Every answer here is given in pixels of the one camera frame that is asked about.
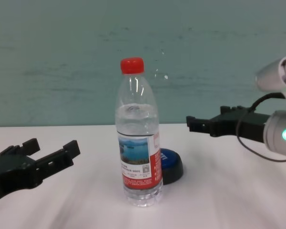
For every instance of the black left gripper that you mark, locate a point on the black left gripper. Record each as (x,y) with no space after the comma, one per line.
(12,174)

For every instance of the clear water bottle red cap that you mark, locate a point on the clear water bottle red cap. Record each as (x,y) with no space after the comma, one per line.
(138,143)

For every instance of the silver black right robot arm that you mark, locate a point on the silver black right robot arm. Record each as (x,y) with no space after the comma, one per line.
(278,143)

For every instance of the blue button black base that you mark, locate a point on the blue button black base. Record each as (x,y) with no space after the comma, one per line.
(172,167)

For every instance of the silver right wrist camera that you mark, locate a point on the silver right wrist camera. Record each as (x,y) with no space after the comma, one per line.
(269,76)

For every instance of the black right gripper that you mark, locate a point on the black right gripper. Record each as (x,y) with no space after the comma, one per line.
(250,124)

